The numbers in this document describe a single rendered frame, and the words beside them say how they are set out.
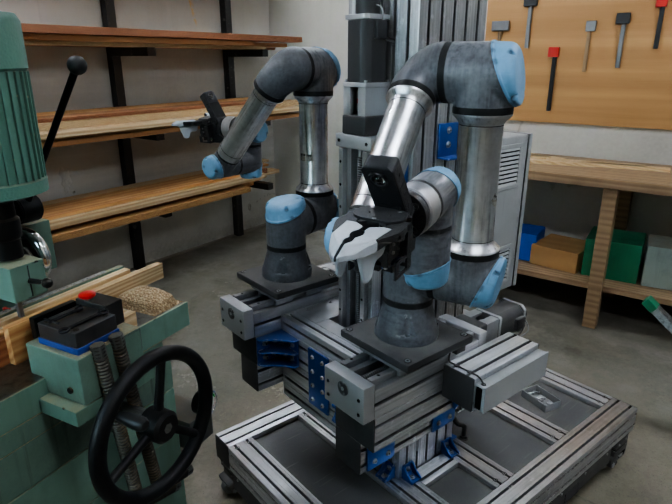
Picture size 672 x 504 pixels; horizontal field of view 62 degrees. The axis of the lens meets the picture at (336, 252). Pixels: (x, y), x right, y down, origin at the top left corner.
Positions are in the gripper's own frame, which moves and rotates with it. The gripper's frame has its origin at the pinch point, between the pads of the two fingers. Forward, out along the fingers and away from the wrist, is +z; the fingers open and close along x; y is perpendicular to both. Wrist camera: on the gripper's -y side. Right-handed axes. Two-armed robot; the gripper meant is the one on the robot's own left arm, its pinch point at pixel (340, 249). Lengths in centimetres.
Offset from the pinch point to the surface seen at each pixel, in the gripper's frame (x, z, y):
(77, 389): 48, 6, 34
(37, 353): 57, 6, 30
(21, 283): 68, -1, 22
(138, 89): 278, -223, 28
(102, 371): 45, 2, 32
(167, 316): 57, -24, 38
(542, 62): 37, -330, 9
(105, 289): 72, -21, 34
